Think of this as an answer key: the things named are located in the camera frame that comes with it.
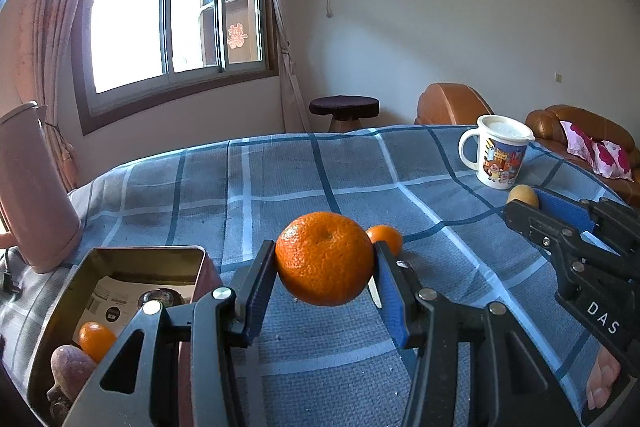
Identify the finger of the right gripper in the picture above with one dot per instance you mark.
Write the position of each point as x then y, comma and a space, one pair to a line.
554, 235
614, 224

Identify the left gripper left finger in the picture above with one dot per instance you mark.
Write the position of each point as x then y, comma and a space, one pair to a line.
228, 318

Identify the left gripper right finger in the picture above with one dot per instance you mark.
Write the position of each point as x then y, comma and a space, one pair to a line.
427, 329

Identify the dark chestnut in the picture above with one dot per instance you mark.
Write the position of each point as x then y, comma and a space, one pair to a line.
168, 297

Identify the brown longan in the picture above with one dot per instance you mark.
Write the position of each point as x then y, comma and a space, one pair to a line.
524, 193

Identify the large orange mandarin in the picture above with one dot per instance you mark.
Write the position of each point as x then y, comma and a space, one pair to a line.
324, 259

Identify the smooth orange kumquat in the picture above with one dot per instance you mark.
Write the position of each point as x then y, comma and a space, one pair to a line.
95, 339

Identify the purple passion fruit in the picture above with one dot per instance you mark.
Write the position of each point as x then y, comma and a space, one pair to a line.
71, 368

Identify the small orange mandarin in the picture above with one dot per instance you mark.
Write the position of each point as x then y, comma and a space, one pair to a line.
387, 234

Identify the person's hand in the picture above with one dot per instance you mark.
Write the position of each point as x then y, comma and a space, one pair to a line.
603, 376

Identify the pink metal tin box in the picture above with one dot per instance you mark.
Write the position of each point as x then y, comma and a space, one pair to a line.
144, 264

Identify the pink floral cushion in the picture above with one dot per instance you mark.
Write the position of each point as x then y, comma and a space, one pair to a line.
605, 158

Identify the printed paper in tin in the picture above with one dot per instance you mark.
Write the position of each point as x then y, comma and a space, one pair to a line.
113, 303

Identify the brown leather sofa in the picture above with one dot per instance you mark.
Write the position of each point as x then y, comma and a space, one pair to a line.
546, 126

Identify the white cartoon mug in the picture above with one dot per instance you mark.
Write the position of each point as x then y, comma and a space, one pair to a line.
501, 146

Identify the brown leather armchair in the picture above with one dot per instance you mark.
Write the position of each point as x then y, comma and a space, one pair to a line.
450, 103

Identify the black kettle power plug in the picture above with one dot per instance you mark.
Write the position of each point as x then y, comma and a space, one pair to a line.
12, 266

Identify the pink electric kettle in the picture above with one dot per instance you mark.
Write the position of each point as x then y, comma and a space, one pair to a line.
42, 222

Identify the black round stool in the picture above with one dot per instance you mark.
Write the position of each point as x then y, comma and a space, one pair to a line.
346, 111

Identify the sliding glass window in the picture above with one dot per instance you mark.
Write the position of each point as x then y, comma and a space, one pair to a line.
132, 55

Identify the pink curtain left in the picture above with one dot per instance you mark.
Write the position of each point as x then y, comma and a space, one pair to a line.
45, 30

